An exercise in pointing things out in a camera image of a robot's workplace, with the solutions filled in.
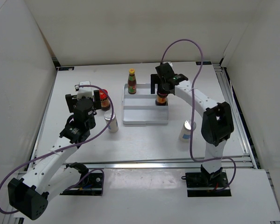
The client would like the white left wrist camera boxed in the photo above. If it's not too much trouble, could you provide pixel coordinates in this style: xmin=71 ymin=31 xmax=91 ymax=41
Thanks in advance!
xmin=75 ymin=81 xmax=93 ymax=100

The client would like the right black corner bracket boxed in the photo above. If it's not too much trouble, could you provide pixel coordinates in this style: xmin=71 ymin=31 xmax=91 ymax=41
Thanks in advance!
xmin=196 ymin=61 xmax=212 ymax=66

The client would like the white shaker bottle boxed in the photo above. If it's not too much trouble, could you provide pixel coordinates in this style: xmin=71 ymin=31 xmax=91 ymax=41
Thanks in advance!
xmin=179 ymin=120 xmax=192 ymax=142
xmin=104 ymin=112 xmax=119 ymax=133

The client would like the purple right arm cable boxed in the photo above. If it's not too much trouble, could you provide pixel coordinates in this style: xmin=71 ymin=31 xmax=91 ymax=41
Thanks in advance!
xmin=161 ymin=39 xmax=237 ymax=193

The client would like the left white shaker bottle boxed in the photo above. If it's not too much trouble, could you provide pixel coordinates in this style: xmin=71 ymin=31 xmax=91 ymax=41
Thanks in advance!
xmin=104 ymin=112 xmax=119 ymax=133

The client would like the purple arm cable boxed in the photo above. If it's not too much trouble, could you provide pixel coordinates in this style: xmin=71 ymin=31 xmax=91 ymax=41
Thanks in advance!
xmin=0 ymin=84 xmax=114 ymax=215
xmin=161 ymin=39 xmax=237 ymax=193

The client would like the tall sauce bottle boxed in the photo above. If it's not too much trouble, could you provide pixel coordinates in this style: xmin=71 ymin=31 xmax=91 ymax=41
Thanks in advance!
xmin=127 ymin=69 xmax=137 ymax=94

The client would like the aluminium right rail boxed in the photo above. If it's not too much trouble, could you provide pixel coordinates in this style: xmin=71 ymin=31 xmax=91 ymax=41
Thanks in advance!
xmin=213 ymin=64 xmax=258 ymax=169

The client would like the right white shaker bottle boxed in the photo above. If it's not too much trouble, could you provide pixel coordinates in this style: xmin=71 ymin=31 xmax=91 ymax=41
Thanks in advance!
xmin=179 ymin=120 xmax=192 ymax=142

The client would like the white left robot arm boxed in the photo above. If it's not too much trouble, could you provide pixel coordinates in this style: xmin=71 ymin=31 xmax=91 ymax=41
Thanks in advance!
xmin=7 ymin=90 xmax=101 ymax=220

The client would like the red-lid sauce jar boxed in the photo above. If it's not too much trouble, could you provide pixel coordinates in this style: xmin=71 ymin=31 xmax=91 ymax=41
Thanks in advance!
xmin=99 ymin=89 xmax=111 ymax=111
xmin=155 ymin=92 xmax=168 ymax=106

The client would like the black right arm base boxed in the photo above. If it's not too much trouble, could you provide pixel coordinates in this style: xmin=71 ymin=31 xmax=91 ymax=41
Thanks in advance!
xmin=181 ymin=172 xmax=231 ymax=197

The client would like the aluminium rail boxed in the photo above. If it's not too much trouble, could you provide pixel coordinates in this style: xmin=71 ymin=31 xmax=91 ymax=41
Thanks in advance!
xmin=213 ymin=64 xmax=258 ymax=169
xmin=28 ymin=156 xmax=255 ymax=171

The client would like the left black corner bracket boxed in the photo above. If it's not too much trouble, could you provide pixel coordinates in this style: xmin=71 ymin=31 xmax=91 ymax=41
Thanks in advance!
xmin=58 ymin=67 xmax=75 ymax=71

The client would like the black corner bracket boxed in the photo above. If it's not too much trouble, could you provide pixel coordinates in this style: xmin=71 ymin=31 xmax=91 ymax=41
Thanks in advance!
xmin=58 ymin=67 xmax=75 ymax=71
xmin=196 ymin=61 xmax=212 ymax=66

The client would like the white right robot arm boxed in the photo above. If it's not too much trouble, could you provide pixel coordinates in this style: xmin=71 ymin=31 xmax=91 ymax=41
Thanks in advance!
xmin=150 ymin=74 xmax=234 ymax=187

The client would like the aluminium front rail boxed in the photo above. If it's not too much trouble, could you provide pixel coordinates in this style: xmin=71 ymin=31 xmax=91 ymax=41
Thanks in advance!
xmin=28 ymin=156 xmax=255 ymax=171

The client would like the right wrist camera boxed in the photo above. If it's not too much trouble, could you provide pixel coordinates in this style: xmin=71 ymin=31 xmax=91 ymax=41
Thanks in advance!
xmin=155 ymin=63 xmax=175 ymax=80

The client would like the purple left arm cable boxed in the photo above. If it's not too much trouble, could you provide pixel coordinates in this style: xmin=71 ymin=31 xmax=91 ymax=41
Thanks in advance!
xmin=0 ymin=84 xmax=114 ymax=215

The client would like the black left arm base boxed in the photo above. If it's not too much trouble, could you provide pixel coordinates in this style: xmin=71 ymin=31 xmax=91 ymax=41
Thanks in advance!
xmin=61 ymin=169 xmax=105 ymax=196

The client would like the white tiered organizer tray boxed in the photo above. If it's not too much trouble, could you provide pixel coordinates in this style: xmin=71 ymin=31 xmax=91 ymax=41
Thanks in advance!
xmin=122 ymin=84 xmax=169 ymax=125

